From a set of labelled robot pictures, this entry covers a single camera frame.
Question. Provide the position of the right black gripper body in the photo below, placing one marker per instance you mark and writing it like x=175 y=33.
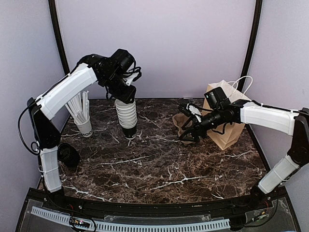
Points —
x=217 y=119

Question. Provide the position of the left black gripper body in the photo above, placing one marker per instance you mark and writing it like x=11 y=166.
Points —
x=116 y=88

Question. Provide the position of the stack of paper cups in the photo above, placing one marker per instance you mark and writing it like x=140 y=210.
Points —
x=127 y=116

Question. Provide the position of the stack of black lids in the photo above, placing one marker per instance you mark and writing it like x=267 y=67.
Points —
x=68 y=155

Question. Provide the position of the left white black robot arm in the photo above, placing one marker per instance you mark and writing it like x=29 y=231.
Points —
x=116 y=73

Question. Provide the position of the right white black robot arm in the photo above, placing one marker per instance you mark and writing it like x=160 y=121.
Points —
x=290 y=122

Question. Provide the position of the brown pulp cup carrier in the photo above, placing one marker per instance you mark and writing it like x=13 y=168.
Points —
x=178 y=121

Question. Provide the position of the brown paper bag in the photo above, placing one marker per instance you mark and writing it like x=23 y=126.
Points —
x=234 y=130

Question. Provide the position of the white cup holding straws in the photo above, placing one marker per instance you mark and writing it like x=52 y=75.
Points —
x=84 y=128

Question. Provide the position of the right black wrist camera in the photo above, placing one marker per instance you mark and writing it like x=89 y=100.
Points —
x=217 y=99

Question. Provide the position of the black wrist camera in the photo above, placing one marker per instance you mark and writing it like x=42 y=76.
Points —
x=217 y=99
x=123 y=59

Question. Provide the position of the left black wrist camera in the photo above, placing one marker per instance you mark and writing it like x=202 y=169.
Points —
x=123 y=59

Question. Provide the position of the left black frame post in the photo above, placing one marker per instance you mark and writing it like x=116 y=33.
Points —
x=58 y=36

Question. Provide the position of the black frame post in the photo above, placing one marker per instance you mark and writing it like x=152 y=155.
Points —
x=252 y=38
x=58 y=36

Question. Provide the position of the right black frame post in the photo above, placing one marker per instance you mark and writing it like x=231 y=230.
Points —
x=252 y=38

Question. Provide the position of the black curved front rail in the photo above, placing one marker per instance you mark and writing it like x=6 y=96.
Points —
x=234 y=207

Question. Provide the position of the grey slotted cable duct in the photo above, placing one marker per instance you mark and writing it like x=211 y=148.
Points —
x=132 y=224

